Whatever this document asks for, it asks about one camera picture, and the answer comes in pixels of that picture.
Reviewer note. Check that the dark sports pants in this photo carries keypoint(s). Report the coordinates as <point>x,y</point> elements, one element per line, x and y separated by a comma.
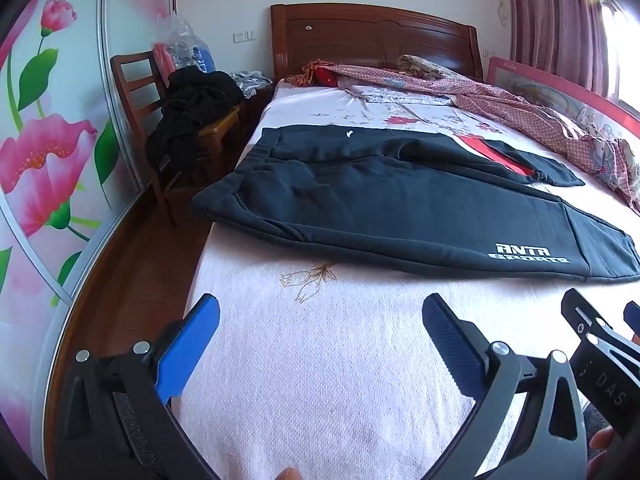
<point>375,200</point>

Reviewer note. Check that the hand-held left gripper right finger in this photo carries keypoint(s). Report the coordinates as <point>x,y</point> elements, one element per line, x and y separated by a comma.
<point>450,342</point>

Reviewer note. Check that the pile of black clothes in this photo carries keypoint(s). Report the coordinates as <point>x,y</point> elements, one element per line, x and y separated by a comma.
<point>195,97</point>

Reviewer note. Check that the pink curtain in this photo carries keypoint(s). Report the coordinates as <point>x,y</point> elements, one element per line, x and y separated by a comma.
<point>555,25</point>

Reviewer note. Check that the pink patterned quilt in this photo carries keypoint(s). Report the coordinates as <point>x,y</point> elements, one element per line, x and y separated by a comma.
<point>500,105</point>

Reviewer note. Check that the grey patterned clothes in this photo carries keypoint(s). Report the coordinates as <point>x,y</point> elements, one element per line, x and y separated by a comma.
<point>252,82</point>

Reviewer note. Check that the red pillow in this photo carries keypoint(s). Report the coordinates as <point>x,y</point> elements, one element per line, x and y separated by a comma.
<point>327,77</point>

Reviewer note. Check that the pink bed guard rail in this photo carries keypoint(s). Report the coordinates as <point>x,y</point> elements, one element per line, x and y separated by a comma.
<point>540,85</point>

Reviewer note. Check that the wooden chair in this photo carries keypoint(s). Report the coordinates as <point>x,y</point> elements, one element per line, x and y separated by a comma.
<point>134,80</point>

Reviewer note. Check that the white wall switch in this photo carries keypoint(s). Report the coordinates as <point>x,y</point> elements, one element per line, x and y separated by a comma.
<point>244,36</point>

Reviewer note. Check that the floral wardrobe door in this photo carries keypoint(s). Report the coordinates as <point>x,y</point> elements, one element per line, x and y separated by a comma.
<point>60,135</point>

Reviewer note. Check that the window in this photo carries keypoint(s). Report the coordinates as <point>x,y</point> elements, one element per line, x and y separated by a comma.
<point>625,55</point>

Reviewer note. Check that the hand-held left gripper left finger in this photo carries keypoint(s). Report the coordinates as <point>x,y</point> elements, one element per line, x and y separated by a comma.
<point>192,337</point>

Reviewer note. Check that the wooden headboard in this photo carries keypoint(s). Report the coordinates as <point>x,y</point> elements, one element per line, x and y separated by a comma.
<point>375,35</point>

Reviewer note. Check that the wooden nightstand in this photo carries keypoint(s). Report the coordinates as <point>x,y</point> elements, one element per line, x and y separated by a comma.
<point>256,110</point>

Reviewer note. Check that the person's right hand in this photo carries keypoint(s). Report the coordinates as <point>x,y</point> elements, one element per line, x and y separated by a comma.
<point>602,439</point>

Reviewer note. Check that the person's left hand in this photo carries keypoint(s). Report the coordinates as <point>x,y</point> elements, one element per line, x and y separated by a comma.
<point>289,475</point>

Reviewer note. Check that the bed with floral sheet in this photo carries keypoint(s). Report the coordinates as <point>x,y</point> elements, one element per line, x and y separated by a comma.
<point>325,360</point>

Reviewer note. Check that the clear plastic bag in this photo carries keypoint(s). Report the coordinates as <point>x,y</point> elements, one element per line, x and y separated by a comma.
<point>177,40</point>

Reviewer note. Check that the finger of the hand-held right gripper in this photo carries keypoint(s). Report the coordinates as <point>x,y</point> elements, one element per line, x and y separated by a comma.
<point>632,317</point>
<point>575,312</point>

